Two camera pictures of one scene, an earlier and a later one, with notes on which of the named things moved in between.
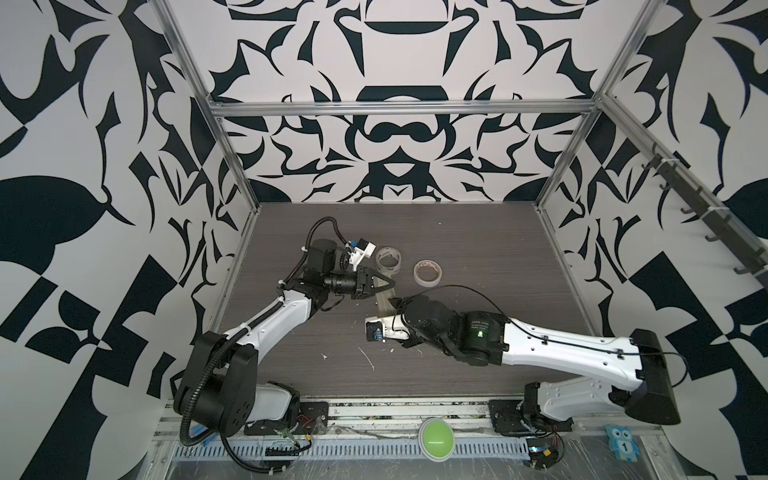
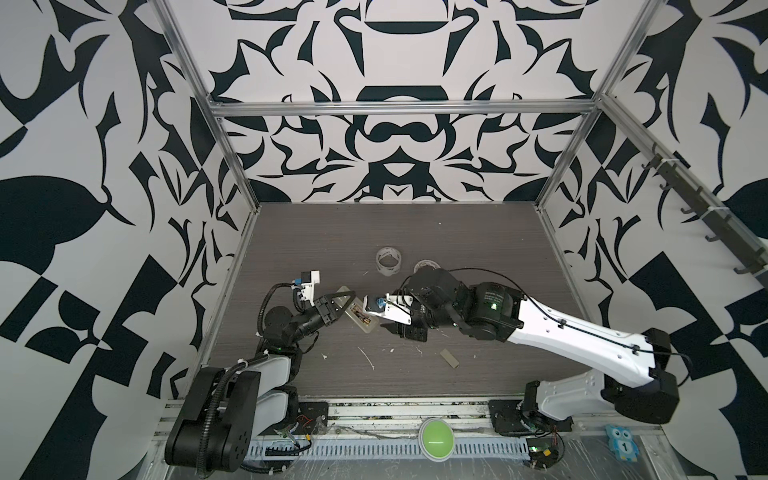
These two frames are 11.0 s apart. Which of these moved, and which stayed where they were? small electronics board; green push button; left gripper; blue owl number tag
Moved: left gripper
Stayed: blue owl number tag; green push button; small electronics board
